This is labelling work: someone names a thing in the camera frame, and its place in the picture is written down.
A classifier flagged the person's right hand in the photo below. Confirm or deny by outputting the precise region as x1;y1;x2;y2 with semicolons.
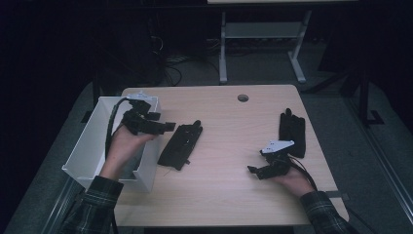
274;168;317;198

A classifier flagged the black floor bracket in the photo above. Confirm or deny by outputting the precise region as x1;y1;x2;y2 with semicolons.
365;109;386;127

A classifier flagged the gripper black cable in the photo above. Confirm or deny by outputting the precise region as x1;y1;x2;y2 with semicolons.
287;155;319;193
103;96;131;161

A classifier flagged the person's left hand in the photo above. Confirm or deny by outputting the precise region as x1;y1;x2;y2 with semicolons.
104;125;157;171

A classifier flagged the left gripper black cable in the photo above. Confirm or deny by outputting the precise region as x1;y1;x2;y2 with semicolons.
103;96;131;161

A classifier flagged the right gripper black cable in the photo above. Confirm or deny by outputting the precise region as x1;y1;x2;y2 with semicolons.
287;155;319;193

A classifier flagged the white metal table frame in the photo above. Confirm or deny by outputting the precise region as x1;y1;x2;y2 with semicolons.
218;9;313;85

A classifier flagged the tangle of floor cables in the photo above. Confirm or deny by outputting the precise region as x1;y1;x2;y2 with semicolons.
147;18;183;88

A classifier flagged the white box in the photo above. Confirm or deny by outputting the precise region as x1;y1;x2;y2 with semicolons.
61;96;164;193

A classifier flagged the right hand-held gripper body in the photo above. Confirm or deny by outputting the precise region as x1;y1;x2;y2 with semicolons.
259;139;296;178

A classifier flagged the metal floor rail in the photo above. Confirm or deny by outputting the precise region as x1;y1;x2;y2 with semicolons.
343;96;413;225
40;176;84;234

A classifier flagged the black glove with small clip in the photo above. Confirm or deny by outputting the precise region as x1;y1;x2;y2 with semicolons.
157;119;204;172

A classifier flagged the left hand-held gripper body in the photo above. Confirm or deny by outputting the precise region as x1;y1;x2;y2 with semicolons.
121;92;157;137

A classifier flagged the black knit glove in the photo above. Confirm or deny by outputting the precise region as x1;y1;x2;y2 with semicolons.
278;107;307;159

